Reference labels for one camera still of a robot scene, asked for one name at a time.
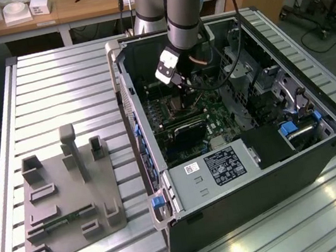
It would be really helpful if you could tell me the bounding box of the metal socket cover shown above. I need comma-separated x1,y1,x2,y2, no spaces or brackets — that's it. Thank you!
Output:
187,73,212,106

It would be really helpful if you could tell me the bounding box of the CPU socket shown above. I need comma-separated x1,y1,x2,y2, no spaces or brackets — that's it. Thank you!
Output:
162,89,201,121

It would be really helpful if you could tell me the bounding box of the metal drive cage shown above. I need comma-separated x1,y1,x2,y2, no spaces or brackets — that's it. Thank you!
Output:
208,20,290,134

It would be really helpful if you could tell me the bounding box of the green motherboard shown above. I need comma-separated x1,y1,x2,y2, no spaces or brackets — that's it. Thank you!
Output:
135,66,247,172

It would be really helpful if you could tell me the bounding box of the black graphics card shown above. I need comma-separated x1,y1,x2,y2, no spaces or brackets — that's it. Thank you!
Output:
163,117,213,162

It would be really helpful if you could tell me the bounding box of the silver chipset heatsink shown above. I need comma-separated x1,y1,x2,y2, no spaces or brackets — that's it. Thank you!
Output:
210,133,229,148

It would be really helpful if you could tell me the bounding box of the wooden desk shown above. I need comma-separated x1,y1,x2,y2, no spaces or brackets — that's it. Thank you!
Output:
0,0,235,57

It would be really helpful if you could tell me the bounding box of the silver power supply unit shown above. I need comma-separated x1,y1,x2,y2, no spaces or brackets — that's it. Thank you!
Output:
162,136,268,214

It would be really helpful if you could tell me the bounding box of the blue disk carrier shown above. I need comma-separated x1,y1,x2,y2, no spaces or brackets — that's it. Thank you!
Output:
277,121,300,141

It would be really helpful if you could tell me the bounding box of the blue case latch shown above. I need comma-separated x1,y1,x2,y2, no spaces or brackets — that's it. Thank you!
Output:
150,194,165,211

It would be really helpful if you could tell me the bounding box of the black open PC case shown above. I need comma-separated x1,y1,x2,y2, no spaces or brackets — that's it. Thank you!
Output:
102,0,336,252

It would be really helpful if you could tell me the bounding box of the white printed box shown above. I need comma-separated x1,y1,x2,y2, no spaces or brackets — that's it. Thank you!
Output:
28,0,54,17

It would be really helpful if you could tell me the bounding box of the grey parts rack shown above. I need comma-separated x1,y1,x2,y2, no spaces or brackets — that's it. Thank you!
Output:
3,117,133,252

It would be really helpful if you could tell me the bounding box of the white block with round recess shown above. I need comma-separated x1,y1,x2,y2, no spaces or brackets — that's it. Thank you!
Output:
1,0,35,28

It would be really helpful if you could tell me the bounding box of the green RAM stick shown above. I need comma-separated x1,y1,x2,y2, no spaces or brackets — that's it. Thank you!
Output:
43,211,84,231

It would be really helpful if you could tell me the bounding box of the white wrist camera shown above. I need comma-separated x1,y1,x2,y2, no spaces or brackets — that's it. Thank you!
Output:
151,45,186,87

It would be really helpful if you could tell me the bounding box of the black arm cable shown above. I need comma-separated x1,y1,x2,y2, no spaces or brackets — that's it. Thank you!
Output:
167,0,251,95

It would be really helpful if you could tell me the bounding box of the black plastic duct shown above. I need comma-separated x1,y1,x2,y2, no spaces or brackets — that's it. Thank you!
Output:
239,119,300,172

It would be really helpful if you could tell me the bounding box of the coloured wire bundle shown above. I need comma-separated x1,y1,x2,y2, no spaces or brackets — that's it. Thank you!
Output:
289,86,315,119

